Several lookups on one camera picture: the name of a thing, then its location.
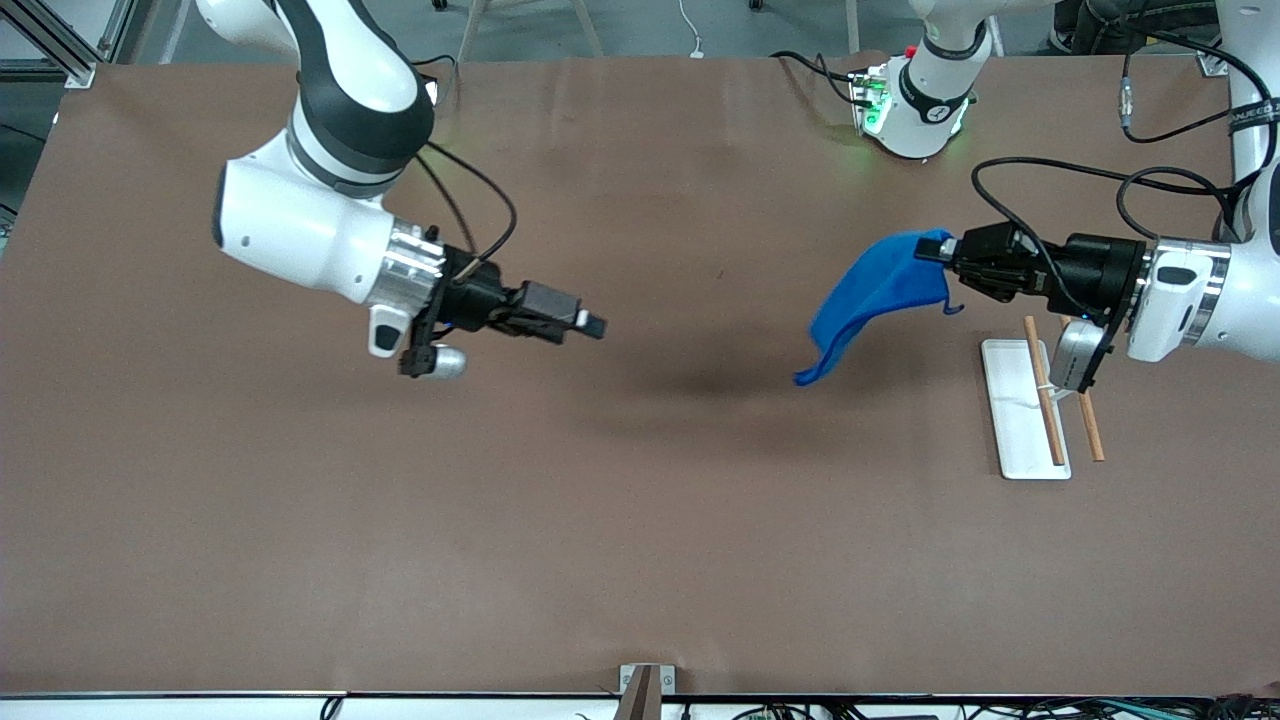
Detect blue towel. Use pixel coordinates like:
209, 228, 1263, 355
793, 229, 965, 389

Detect white rack with wooden rods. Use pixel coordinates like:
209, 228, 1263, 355
980, 315, 1106, 481

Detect wooden stool legs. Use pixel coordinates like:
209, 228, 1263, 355
455, 0, 606, 63

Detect black left arm base cable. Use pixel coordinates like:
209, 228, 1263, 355
770, 50, 883, 109

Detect black arm base cable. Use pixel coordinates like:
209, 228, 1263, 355
410, 52, 459, 106
770, 50, 883, 109

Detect black right arm base cable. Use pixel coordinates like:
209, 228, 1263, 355
410, 52, 459, 106

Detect grey metal camera bracket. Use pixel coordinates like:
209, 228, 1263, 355
618, 664, 677, 720

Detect tangled cable bundle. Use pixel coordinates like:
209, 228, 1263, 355
730, 693, 1280, 720

